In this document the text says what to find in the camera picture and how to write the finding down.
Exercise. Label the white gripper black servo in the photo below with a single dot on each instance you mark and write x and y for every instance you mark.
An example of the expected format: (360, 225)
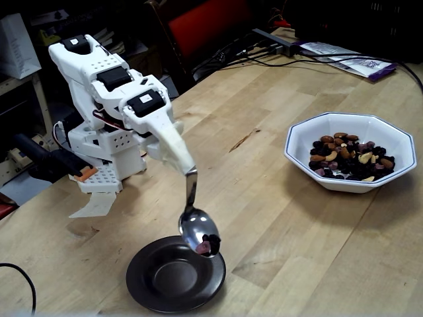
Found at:
(158, 123)

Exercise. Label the beige masking tape wrap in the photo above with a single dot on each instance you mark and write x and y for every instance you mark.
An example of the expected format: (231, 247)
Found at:
(178, 152)

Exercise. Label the bent metal spoon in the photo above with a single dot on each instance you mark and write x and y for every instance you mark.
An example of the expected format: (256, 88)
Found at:
(195, 228)

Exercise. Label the small dried fruit portion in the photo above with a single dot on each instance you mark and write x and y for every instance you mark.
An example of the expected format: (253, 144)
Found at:
(208, 244)

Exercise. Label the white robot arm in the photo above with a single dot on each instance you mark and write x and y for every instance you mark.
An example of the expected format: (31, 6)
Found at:
(82, 72)

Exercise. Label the white octagonal bowl blue rim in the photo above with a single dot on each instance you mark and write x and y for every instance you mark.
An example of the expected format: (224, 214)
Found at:
(304, 138)

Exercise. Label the dark brown plate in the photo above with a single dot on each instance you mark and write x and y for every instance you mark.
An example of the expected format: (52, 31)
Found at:
(165, 284)

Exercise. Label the brown cardboard box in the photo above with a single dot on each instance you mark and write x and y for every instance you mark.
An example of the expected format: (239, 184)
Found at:
(148, 59)

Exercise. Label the beige tape piece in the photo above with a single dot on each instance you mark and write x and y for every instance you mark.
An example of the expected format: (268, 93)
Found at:
(96, 206)

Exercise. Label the stacked books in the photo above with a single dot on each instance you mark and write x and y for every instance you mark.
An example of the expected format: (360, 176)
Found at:
(112, 39)

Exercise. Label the black clamp orange pad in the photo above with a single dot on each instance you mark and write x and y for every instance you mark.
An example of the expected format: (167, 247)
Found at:
(53, 158)

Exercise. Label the red padded chair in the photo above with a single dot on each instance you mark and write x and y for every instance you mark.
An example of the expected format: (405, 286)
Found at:
(205, 26)

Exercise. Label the yellow black box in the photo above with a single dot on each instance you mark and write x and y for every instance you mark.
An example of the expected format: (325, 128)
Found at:
(49, 34)

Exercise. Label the grey usb hub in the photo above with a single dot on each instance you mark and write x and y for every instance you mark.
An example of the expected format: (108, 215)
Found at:
(281, 46)

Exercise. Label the tall white box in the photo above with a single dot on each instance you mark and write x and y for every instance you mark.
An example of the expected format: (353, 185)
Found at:
(15, 49)

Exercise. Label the nut and dried fruit mix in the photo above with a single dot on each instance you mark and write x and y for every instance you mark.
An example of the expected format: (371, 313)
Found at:
(347, 158)

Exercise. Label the white purple plastic bag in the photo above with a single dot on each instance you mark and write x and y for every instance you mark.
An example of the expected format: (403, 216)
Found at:
(357, 62)

